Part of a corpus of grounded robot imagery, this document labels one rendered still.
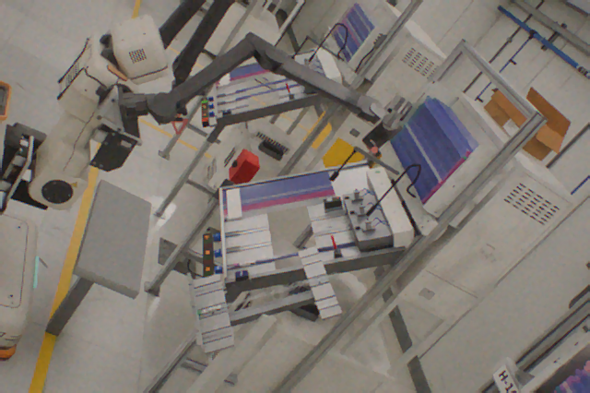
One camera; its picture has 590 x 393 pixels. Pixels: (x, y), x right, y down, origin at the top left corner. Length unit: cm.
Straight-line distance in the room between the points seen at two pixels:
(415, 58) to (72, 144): 212
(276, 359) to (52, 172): 120
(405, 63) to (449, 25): 195
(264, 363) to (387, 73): 181
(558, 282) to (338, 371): 157
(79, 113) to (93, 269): 55
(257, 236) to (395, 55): 151
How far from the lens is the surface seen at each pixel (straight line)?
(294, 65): 215
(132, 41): 216
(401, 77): 380
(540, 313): 398
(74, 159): 233
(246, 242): 270
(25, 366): 282
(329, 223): 272
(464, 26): 574
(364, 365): 293
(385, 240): 253
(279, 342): 275
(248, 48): 214
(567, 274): 397
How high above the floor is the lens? 205
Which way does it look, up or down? 23 degrees down
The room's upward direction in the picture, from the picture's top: 39 degrees clockwise
